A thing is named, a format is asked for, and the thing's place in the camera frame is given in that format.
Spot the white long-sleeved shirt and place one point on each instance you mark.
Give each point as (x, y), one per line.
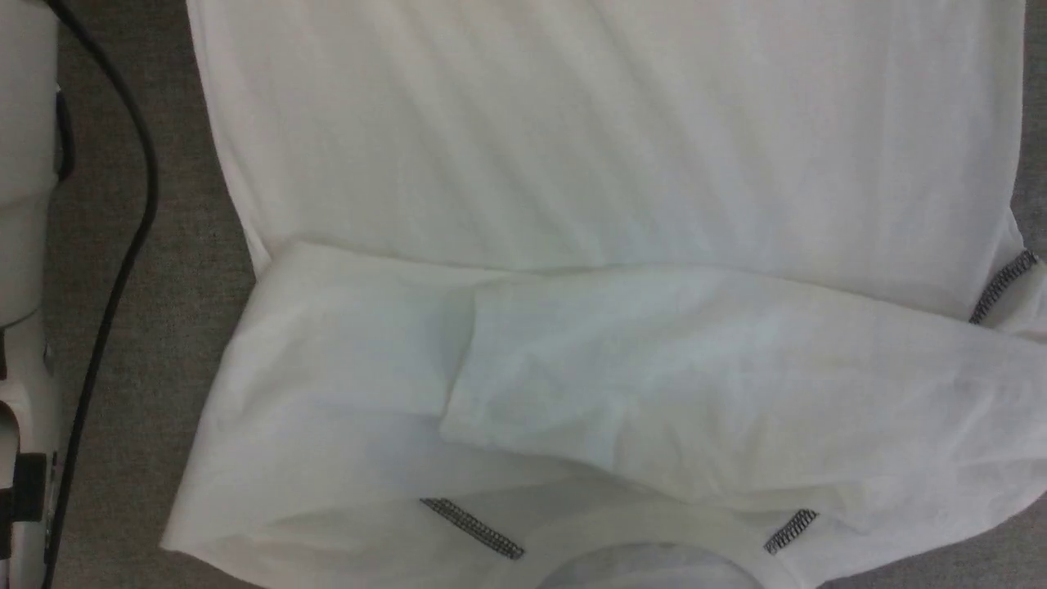
(622, 245)

